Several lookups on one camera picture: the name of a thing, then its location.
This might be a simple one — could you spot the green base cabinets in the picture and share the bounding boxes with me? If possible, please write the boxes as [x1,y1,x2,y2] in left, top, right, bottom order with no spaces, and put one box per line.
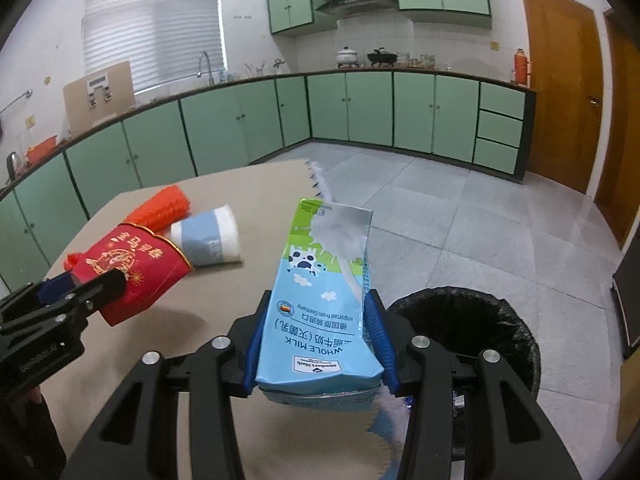
[0,69,537,291]

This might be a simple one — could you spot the black cabinet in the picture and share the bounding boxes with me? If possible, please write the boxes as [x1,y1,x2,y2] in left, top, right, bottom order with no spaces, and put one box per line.
[610,240,640,356]

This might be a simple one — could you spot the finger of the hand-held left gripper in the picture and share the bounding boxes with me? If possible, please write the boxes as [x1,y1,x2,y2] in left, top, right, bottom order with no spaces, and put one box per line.
[0,272,76,322]
[0,270,128,337]

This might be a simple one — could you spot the orange foam fruit net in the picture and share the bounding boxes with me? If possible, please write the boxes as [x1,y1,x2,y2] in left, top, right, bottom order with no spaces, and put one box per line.
[124,184,193,233]

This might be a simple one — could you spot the cardboard box on counter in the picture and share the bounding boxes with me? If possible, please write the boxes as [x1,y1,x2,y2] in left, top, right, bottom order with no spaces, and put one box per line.
[62,61,137,133]

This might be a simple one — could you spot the beige table with cloth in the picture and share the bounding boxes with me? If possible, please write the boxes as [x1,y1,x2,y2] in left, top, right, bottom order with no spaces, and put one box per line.
[42,159,416,480]

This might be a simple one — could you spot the brown wooden door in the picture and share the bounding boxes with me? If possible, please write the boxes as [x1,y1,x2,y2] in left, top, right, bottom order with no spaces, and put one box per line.
[595,7,640,251]
[518,0,606,196]

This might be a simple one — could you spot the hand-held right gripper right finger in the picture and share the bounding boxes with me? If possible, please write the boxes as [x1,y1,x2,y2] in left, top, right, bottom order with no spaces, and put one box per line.
[364,289,584,480]

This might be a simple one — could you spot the metal sink faucet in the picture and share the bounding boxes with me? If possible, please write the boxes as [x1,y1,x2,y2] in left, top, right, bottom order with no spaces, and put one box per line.
[197,51,215,86]

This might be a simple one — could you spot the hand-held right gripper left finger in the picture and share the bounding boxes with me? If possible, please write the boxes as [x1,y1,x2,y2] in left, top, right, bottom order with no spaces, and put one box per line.
[60,290,274,480]

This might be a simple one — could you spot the black-lined trash bin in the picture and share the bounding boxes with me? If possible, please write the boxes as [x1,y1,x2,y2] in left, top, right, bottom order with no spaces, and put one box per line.
[387,286,542,466]

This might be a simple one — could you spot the blue and white paper cup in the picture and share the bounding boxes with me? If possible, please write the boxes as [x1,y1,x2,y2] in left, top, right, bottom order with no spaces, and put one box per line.
[170,204,245,267]

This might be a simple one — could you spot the metal towel rail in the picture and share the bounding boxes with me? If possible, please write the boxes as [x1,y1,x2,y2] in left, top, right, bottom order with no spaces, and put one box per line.
[0,89,33,116]

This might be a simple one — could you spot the orange plastic basin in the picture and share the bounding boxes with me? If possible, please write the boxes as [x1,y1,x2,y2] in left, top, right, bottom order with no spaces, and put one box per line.
[25,136,60,163]

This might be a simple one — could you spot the blue and green milk carton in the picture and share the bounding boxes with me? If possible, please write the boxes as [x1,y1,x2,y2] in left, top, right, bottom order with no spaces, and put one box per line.
[255,197,386,406]

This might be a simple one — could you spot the white window blind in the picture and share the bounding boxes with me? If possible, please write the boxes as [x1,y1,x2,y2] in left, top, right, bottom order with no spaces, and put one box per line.
[81,0,224,93]

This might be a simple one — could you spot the orange thermos flask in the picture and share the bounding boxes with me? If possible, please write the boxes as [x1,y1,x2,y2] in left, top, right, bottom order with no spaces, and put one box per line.
[514,48,531,86]

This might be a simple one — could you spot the black wok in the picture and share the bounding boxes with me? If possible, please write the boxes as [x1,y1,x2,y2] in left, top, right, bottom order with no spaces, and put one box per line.
[366,47,398,67]

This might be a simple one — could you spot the person's left forearm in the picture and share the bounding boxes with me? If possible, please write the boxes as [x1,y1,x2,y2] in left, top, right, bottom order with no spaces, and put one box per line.
[0,385,68,480]

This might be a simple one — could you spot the white plastic bracket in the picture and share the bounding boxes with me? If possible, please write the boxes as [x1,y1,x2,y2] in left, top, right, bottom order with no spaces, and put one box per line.
[85,76,112,108]

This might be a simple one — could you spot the red gold-printed bag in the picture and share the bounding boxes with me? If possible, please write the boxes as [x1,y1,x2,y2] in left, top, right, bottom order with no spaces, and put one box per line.
[65,224,193,328]

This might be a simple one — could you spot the brown cardboard box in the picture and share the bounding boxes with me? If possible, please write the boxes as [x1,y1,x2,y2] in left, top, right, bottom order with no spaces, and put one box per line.
[617,347,640,441]

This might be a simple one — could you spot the dark range hood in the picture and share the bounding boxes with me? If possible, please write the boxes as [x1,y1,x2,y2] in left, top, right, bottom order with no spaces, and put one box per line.
[315,0,398,16]

